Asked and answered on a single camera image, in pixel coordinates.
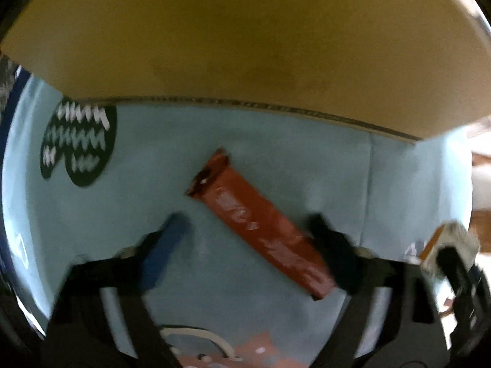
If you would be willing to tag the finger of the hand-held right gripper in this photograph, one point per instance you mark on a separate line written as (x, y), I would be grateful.
(456, 270)

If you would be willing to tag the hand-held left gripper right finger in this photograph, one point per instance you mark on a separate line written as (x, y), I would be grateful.
(333, 255)

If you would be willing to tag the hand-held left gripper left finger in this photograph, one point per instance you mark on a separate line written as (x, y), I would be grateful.
(165, 245)

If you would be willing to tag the orange cracker clear packet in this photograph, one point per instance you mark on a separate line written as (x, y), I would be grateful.
(452, 235)

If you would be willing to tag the brown snack bar packet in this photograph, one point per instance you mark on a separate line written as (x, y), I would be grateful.
(261, 230)

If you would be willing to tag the yellow cardboard box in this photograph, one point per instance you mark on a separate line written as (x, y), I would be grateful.
(230, 46)

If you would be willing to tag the light blue printed tablecloth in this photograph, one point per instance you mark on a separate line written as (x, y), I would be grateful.
(153, 161)

